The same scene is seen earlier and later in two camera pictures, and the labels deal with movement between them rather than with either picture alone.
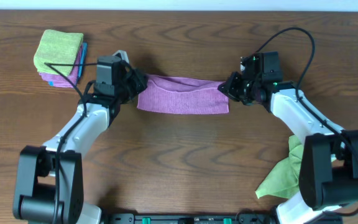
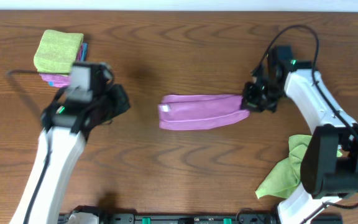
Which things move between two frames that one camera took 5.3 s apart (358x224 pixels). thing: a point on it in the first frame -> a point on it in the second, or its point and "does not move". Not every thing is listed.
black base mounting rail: x=242 y=218 does not move
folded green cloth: x=58 y=51 does not move
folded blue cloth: x=82 y=60 does not move
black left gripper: x=137 y=83 -> x=115 y=99
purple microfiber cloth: x=174 y=94 -> x=194 y=112
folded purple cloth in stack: x=55 y=79 does not move
